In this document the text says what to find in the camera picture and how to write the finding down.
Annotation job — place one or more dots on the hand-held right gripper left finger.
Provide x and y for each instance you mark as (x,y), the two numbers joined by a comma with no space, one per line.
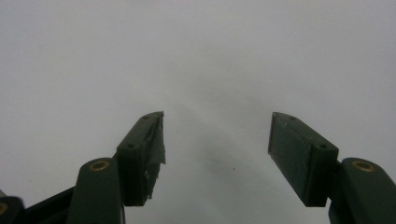
(137,168)

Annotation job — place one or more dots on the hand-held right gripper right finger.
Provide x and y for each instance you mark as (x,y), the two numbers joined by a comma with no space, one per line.
(308,168)

